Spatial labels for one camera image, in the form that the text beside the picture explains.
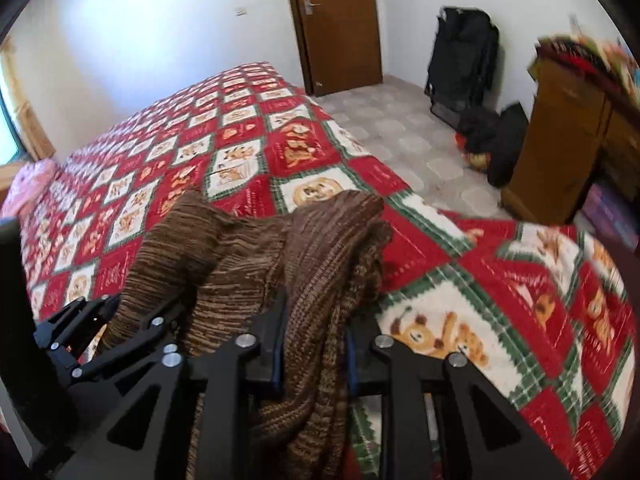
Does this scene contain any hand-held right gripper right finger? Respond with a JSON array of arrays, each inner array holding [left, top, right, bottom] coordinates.
[[347, 309, 571, 480]]

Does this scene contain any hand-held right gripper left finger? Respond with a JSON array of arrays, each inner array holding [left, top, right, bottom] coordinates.
[[55, 285, 291, 480]]

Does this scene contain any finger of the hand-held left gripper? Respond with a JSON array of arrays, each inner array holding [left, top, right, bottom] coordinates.
[[33, 296, 122, 358], [70, 305, 187, 393]]

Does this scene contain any brown knitted sweater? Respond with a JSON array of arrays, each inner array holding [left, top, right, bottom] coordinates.
[[102, 189, 396, 480]]

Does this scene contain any pile of colourful clothes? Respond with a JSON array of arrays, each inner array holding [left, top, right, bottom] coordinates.
[[530, 30, 640, 106]]

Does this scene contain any pink pillow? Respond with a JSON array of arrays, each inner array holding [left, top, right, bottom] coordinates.
[[0, 159, 58, 216]]

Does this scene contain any red checkered teddy bear blanket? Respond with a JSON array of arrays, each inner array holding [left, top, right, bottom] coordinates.
[[15, 61, 632, 480]]

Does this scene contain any window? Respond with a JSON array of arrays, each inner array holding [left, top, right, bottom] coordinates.
[[0, 97, 21, 162]]

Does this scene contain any red and yellow bundle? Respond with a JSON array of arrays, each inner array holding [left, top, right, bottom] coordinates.
[[455, 132, 490, 172]]

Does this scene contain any black bag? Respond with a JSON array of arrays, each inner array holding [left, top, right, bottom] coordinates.
[[457, 105, 503, 153], [487, 101, 530, 188]]

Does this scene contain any brown wooden cabinet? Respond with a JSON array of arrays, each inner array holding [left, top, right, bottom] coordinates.
[[501, 57, 640, 226]]

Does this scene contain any purple striped cloth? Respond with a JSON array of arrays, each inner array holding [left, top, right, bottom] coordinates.
[[582, 182, 640, 251]]

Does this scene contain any brown wooden door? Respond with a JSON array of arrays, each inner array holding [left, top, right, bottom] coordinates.
[[282, 0, 385, 97]]

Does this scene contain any black suitcase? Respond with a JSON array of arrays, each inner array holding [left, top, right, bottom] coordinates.
[[424, 6, 501, 128]]

